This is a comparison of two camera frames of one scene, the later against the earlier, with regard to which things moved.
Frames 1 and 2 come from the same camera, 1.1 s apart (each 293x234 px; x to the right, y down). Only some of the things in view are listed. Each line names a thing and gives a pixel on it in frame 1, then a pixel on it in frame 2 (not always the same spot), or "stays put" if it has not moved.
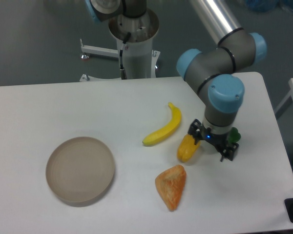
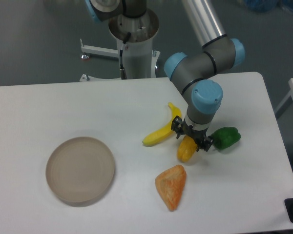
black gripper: x=227 y=149 -> x=179 y=127
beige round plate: x=80 y=169 stays put
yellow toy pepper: x=187 y=148 stays put
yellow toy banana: x=173 y=124 stays put
